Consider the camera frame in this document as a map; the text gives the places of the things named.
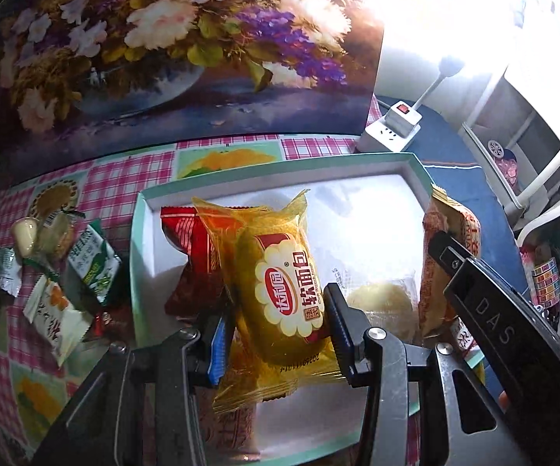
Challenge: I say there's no clear packet with pale bun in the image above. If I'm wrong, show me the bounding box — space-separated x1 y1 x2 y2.
331 264 421 345

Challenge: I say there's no clear green biscuit packet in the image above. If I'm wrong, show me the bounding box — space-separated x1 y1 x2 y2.
37 211 77 258

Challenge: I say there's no white wooden furniture frame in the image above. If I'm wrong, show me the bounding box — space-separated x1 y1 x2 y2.
457 58 560 234

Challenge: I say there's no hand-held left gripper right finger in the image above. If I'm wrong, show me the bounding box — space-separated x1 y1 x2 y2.
323 282 518 466

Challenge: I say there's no pink checkered tablecloth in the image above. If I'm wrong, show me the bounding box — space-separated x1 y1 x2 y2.
0 133 456 466

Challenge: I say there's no white power strip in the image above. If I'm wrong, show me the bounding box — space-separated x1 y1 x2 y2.
355 123 421 153

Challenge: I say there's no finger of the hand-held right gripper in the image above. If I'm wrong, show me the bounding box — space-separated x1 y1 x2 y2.
428 230 480 286

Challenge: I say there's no white gooseneck lamp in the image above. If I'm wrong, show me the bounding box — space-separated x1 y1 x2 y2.
413 56 465 112

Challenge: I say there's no small silver green packet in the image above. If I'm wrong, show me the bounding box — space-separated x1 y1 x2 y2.
0 247 23 297

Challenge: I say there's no pink floral item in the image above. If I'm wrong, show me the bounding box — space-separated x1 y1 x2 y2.
498 153 518 190

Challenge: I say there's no white plug adapter red switch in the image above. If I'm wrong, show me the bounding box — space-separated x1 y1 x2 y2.
382 99 423 139

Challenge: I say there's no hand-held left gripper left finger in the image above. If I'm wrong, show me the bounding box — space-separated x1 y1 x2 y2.
32 315 237 466

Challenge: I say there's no white packet with orange print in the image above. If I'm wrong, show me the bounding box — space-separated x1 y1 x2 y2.
23 276 94 367

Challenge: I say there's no blue denim cloth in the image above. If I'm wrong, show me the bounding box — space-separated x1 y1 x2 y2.
358 97 528 302

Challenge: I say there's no cream coloured candy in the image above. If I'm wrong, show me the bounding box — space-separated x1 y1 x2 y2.
12 217 38 257

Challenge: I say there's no colourful checkered tape roll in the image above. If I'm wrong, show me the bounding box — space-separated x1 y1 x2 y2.
530 257 560 309

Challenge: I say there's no orange snack packet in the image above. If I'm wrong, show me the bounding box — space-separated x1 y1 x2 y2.
418 187 482 355

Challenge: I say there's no golden bread packet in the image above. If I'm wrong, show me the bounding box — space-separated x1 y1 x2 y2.
193 189 344 416

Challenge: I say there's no dark green snack packet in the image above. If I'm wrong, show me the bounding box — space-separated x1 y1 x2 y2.
66 219 123 306

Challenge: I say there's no flower bouquet painting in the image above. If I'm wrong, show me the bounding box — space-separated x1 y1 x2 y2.
0 0 385 156

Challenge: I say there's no teal rimmed white tray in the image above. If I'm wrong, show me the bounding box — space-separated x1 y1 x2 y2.
129 152 487 464

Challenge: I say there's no shiny red snack packet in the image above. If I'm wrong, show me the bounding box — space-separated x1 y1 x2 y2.
160 206 227 318

